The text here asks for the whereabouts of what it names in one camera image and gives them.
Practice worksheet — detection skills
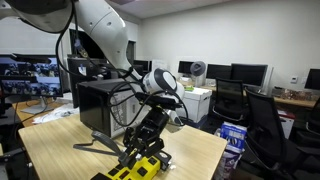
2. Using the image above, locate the grey round device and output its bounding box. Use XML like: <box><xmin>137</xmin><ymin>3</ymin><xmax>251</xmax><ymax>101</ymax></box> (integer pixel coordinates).
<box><xmin>189</xmin><ymin>60</ymin><xmax>207</xmax><ymax>88</ymax></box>

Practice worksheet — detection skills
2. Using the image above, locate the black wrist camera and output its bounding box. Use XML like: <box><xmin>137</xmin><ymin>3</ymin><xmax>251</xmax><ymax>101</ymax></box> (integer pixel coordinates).
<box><xmin>134</xmin><ymin>92</ymin><xmax>183</xmax><ymax>110</ymax></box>

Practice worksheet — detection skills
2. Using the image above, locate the white paper pile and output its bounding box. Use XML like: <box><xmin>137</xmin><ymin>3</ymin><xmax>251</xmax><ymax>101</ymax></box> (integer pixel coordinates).
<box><xmin>32</xmin><ymin>102</ymin><xmax>80</xmax><ymax>125</ymax></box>

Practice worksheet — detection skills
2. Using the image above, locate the black microwave oven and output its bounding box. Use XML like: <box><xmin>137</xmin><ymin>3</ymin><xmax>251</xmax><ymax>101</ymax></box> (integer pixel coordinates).
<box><xmin>77</xmin><ymin>78</ymin><xmax>149</xmax><ymax>139</ymax></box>

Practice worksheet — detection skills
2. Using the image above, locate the yellow power strip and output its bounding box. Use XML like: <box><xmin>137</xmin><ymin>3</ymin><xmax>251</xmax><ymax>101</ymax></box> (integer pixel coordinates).
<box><xmin>90</xmin><ymin>155</ymin><xmax>173</xmax><ymax>180</ymax></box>

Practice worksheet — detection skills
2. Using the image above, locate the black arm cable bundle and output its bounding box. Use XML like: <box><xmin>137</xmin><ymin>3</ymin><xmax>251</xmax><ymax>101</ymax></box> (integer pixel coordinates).
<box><xmin>54</xmin><ymin>0</ymin><xmax>189</xmax><ymax>128</ymax></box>

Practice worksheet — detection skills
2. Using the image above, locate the black computer monitor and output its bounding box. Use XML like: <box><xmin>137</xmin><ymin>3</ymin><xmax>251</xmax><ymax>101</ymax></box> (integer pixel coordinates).
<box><xmin>205</xmin><ymin>63</ymin><xmax>233</xmax><ymax>81</ymax></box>
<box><xmin>177</xmin><ymin>60</ymin><xmax>196</xmax><ymax>75</ymax></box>
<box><xmin>230</xmin><ymin>63</ymin><xmax>269</xmax><ymax>88</ymax></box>
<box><xmin>304</xmin><ymin>68</ymin><xmax>320</xmax><ymax>91</ymax></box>

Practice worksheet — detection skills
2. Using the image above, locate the black stereo camera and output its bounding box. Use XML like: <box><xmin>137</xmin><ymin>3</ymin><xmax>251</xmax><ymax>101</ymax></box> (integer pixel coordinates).
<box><xmin>9</xmin><ymin>53</ymin><xmax>53</xmax><ymax>65</ymax></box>

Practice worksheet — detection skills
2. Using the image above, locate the white red box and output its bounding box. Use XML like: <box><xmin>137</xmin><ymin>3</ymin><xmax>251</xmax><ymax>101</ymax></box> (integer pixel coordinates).
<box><xmin>277</xmin><ymin>109</ymin><xmax>297</xmax><ymax>140</ymax></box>

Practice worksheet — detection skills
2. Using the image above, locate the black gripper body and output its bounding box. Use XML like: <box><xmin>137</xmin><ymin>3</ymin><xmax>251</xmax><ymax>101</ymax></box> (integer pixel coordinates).
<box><xmin>134</xmin><ymin>107</ymin><xmax>171</xmax><ymax>141</ymax></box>

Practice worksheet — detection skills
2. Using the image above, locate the black mesh office chair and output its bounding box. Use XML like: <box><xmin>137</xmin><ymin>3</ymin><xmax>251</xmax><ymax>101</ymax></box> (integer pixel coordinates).
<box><xmin>211</xmin><ymin>77</ymin><xmax>247</xmax><ymax>124</ymax></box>

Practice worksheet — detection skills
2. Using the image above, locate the large black mesh chair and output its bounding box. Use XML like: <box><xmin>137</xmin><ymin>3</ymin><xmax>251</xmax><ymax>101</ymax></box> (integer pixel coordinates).
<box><xmin>244</xmin><ymin>87</ymin><xmax>320</xmax><ymax>180</ymax></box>

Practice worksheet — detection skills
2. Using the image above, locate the brown parts pile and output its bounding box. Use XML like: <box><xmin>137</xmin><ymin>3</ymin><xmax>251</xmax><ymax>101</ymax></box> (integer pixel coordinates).
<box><xmin>271</xmin><ymin>87</ymin><xmax>316</xmax><ymax>102</ymax></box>

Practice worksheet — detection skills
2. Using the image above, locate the blue white carton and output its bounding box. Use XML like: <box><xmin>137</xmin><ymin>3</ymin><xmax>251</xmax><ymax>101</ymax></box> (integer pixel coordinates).
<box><xmin>213</xmin><ymin>148</ymin><xmax>242</xmax><ymax>180</ymax></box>
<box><xmin>219</xmin><ymin>121</ymin><xmax>248</xmax><ymax>154</ymax></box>

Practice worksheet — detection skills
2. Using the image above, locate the monitor showing camera views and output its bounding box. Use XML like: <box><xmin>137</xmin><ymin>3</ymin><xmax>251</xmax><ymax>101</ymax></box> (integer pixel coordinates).
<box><xmin>0</xmin><ymin>54</ymin><xmax>64</xmax><ymax>115</ymax></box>

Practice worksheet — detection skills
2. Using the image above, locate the white cardboard box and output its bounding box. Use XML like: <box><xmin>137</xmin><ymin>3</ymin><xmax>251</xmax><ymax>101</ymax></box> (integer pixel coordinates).
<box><xmin>176</xmin><ymin>87</ymin><xmax>213</xmax><ymax>124</ymax></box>

